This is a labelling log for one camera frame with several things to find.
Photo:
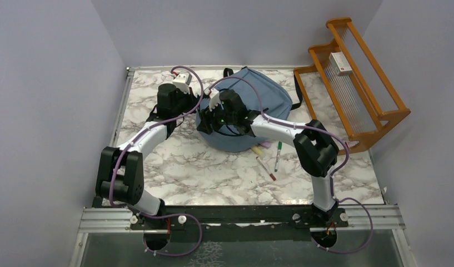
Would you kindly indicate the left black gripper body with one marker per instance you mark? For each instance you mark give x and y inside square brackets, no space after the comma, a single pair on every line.
[184,101]

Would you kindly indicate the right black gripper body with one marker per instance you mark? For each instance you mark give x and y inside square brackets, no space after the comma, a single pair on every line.
[217,118]

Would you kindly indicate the red marker pen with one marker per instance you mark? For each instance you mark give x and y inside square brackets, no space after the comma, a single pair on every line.
[266,169]

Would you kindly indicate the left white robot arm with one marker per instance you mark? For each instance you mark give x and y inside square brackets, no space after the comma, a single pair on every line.
[121,173]

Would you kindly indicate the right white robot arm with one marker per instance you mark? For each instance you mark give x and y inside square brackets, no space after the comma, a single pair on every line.
[315,147]

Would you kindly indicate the yellow orange highlighter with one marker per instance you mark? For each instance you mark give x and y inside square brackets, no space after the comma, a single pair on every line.
[257,151]

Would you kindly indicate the pink highlighter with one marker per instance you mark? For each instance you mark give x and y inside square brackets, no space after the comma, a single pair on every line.
[266,144]

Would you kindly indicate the green marker pen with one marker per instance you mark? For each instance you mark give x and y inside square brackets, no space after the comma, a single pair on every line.
[278,156]

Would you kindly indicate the orange wooden rack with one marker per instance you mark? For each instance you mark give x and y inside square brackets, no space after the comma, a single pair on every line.
[365,101]

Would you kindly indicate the small white box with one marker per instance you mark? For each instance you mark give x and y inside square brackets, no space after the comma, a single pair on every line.
[339,64]

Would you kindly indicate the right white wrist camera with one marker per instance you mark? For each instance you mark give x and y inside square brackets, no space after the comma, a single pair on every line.
[214,99]

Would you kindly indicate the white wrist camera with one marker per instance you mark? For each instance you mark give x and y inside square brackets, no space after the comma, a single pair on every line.
[182,82]
[214,99]

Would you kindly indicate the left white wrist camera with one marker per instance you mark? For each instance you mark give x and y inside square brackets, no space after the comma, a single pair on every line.
[182,82]

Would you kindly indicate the black metal base rail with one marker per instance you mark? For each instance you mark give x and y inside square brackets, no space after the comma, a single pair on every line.
[189,224]

